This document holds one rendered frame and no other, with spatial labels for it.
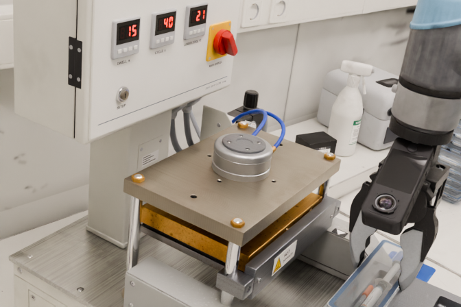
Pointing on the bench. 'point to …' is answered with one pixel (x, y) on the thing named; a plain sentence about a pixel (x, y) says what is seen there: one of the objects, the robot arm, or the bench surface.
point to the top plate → (234, 179)
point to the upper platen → (278, 226)
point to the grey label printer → (335, 87)
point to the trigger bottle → (348, 108)
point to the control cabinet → (123, 62)
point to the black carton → (317, 141)
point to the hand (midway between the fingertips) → (378, 273)
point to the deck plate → (26, 262)
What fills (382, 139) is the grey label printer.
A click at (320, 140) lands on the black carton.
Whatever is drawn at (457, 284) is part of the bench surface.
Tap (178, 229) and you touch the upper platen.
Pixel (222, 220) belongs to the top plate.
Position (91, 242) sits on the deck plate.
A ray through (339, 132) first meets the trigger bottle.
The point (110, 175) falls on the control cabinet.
